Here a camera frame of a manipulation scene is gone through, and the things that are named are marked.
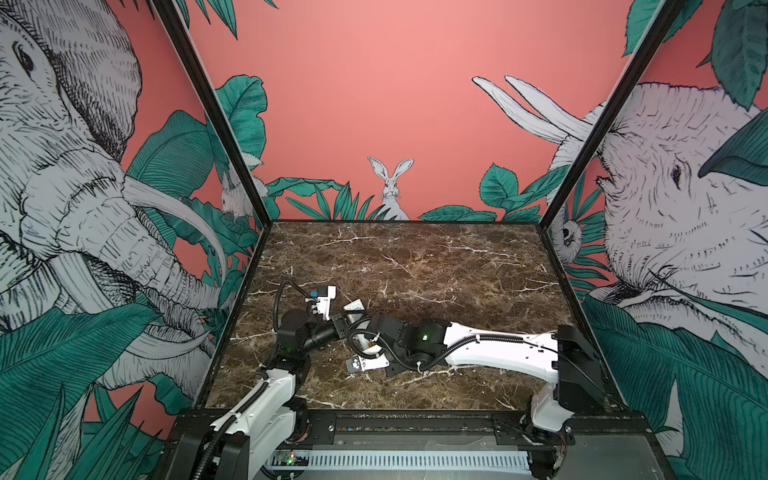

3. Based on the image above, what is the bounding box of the white remote control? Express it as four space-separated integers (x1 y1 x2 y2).
343 299 366 324

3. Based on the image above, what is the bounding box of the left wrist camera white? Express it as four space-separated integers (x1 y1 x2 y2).
306 285 336 321

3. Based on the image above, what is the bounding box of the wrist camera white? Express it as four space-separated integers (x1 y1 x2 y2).
306 285 336 321
345 355 390 373

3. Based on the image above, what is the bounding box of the right black frame post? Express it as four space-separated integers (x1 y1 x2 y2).
538 0 687 230

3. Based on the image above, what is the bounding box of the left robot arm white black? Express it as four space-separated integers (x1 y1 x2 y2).
155 301 366 479

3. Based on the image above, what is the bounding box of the small circuit board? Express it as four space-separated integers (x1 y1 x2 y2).
271 450 311 470

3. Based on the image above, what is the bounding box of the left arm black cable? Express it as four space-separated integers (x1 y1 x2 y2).
272 278 310 331

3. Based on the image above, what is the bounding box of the black frame post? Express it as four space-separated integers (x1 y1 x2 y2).
152 0 272 229
538 0 687 230

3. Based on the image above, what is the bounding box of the left black frame post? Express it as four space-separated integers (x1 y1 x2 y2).
152 0 272 229

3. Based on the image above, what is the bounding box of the white slotted cable duct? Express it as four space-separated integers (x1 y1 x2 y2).
265 450 531 474

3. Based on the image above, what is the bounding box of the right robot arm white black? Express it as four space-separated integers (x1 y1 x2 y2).
347 314 606 433

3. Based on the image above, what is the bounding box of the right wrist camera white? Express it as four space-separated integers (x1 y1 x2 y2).
345 355 390 373

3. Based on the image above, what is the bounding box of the black mounting rail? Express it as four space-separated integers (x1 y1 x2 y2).
299 409 575 449

